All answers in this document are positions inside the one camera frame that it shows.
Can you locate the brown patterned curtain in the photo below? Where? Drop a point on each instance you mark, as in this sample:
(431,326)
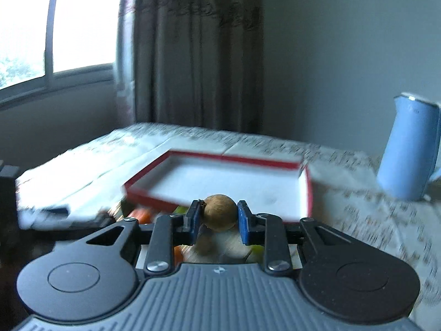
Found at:
(190,63)

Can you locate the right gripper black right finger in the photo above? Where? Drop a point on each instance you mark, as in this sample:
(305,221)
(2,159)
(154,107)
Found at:
(309,235)

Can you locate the light blue electric kettle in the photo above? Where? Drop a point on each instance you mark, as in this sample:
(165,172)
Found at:
(409,160)

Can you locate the brown round longan fruit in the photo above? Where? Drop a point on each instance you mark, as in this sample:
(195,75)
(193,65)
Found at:
(220,212)

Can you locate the window with grey frame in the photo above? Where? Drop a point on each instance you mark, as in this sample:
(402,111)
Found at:
(49,46)

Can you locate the large orange tangerine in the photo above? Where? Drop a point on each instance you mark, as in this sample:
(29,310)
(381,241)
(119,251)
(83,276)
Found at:
(143,216)

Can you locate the red shallow cardboard box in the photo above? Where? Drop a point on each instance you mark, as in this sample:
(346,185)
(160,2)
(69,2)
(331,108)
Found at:
(177,178)

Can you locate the white floral tablecloth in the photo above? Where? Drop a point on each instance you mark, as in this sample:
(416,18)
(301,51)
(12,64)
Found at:
(345,192)

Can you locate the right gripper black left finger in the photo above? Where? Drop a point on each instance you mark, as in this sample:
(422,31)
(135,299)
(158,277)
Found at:
(161,237)

